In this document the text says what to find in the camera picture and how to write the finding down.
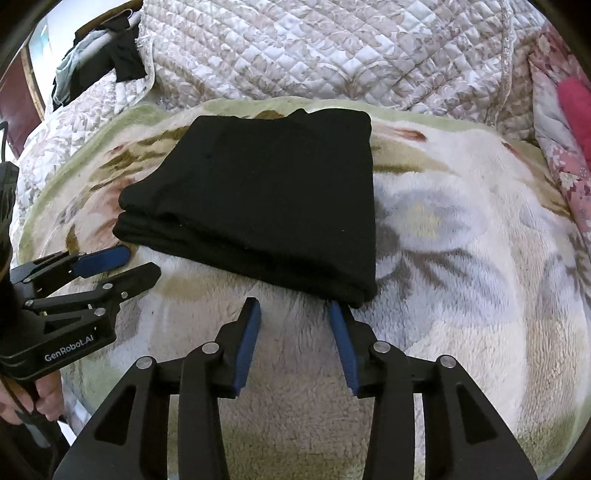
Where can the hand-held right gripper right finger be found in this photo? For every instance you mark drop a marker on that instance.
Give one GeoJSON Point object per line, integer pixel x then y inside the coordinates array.
{"type": "Point", "coordinates": [344, 350]}

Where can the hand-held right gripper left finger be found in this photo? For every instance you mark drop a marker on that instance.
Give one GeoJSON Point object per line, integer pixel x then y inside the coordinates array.
{"type": "Point", "coordinates": [244, 350]}

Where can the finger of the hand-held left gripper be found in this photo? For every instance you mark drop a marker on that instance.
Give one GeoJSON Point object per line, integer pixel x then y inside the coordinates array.
{"type": "Point", "coordinates": [101, 261]}
{"type": "Point", "coordinates": [134, 279]}

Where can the black pants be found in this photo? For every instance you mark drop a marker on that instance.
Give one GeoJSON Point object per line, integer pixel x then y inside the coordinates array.
{"type": "Point", "coordinates": [258, 198]}

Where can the person's left hand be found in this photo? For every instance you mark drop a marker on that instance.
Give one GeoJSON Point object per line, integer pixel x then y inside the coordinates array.
{"type": "Point", "coordinates": [46, 397]}

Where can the floral fleece blanket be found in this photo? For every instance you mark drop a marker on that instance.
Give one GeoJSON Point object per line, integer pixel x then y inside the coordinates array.
{"type": "Point", "coordinates": [461, 277]}

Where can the grey-blue hanging garment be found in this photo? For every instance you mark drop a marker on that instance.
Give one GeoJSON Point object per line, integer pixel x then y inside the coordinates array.
{"type": "Point", "coordinates": [76, 64]}

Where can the black hanging garment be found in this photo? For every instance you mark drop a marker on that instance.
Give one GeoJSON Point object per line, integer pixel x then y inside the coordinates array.
{"type": "Point", "coordinates": [127, 60]}

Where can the white quilted bedspread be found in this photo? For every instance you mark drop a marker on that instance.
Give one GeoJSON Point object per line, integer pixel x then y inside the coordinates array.
{"type": "Point", "coordinates": [323, 46]}

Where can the pink floral quilt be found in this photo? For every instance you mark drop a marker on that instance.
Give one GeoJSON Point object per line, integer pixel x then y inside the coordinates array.
{"type": "Point", "coordinates": [549, 129]}

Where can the pink pillow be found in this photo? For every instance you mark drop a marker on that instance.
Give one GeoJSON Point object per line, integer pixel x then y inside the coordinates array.
{"type": "Point", "coordinates": [575, 106]}

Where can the brown wooden bed frame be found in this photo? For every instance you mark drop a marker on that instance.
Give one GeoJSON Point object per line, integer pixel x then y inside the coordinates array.
{"type": "Point", "coordinates": [18, 101]}

